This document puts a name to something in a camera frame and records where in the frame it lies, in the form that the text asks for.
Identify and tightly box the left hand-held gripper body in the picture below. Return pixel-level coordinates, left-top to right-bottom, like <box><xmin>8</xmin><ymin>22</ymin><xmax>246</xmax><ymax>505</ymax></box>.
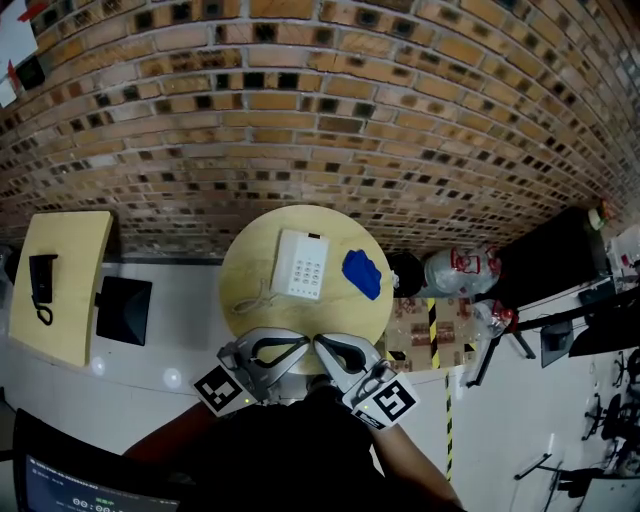
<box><xmin>193</xmin><ymin>341</ymin><xmax>275</xmax><ymax>417</ymax></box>

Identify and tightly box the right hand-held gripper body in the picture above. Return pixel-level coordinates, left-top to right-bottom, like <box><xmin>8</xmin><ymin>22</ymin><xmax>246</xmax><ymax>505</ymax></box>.
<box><xmin>341</xmin><ymin>359</ymin><xmax>420</xmax><ymax>431</ymax></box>

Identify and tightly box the blue cloth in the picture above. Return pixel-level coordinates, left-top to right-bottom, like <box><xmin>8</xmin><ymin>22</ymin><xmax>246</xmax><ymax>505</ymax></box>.
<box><xmin>341</xmin><ymin>248</ymin><xmax>383</xmax><ymax>302</ymax></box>

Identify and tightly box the white box with screws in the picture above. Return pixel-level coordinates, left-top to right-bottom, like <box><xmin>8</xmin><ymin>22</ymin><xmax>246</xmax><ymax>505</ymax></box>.
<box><xmin>269</xmin><ymin>228</ymin><xmax>331</xmax><ymax>301</ymax></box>

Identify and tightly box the person's right forearm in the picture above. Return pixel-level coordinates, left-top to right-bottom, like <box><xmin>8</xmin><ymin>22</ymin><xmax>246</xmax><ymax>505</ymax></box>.
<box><xmin>372</xmin><ymin>422</ymin><xmax>466</xmax><ymax>511</ymax></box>

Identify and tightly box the person's left forearm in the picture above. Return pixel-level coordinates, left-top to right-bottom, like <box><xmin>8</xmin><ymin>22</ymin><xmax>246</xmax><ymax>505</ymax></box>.
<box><xmin>121</xmin><ymin>399</ymin><xmax>221</xmax><ymax>459</ymax></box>

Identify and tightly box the yellow black hazard tape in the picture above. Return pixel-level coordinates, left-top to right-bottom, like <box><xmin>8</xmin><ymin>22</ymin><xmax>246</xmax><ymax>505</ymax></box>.
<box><xmin>424</xmin><ymin>297</ymin><xmax>455</xmax><ymax>482</ymax></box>

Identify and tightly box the black waste bin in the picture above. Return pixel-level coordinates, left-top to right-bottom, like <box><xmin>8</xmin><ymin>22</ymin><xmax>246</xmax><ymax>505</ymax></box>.
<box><xmin>387</xmin><ymin>252</ymin><xmax>425</xmax><ymax>299</ymax></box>

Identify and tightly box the person's black shirt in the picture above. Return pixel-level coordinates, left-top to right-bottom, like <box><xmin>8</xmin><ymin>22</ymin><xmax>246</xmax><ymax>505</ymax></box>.
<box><xmin>164</xmin><ymin>384</ymin><xmax>451</xmax><ymax>512</ymax></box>

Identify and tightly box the black metal stand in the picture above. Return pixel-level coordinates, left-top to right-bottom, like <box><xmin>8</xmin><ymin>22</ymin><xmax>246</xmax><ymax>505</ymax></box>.
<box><xmin>464</xmin><ymin>319</ymin><xmax>537</xmax><ymax>389</ymax></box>

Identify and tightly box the large red-printed plastic bag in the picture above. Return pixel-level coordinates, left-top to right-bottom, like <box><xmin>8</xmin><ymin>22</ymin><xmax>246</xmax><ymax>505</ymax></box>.
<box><xmin>422</xmin><ymin>244</ymin><xmax>501</xmax><ymax>300</ymax></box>

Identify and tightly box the small red-printed plastic bag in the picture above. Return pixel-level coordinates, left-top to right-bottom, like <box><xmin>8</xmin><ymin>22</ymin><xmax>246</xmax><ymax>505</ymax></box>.
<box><xmin>469</xmin><ymin>298</ymin><xmax>519</xmax><ymax>341</ymax></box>

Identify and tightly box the black laptop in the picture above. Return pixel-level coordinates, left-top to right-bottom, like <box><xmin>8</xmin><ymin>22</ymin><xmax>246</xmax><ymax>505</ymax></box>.
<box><xmin>12</xmin><ymin>407</ymin><xmax>181</xmax><ymax>512</ymax></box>

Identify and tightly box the grey monitor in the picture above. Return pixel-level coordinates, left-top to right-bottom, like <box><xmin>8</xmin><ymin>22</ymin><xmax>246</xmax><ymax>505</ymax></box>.
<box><xmin>540</xmin><ymin>321</ymin><xmax>575</xmax><ymax>370</ymax></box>

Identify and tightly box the square wooden side table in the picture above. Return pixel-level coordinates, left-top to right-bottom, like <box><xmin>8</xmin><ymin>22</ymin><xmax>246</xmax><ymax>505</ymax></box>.
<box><xmin>8</xmin><ymin>209</ymin><xmax>114</xmax><ymax>370</ymax></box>

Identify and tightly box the black desk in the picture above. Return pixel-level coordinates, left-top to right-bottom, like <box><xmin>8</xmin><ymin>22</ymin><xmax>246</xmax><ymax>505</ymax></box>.
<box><xmin>492</xmin><ymin>206</ymin><xmax>614</xmax><ymax>311</ymax></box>

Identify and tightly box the black office chair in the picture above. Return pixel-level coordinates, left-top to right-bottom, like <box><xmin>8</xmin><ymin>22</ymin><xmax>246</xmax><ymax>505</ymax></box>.
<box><xmin>582</xmin><ymin>392</ymin><xmax>640</xmax><ymax>444</ymax></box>

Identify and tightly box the small black wall box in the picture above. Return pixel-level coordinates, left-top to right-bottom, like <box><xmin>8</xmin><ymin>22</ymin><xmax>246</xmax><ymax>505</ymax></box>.
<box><xmin>14</xmin><ymin>54</ymin><xmax>47</xmax><ymax>94</ymax></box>

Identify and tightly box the white wall sign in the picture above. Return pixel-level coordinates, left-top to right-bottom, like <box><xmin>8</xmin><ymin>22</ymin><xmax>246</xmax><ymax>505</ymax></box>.
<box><xmin>0</xmin><ymin>0</ymin><xmax>39</xmax><ymax>109</ymax></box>

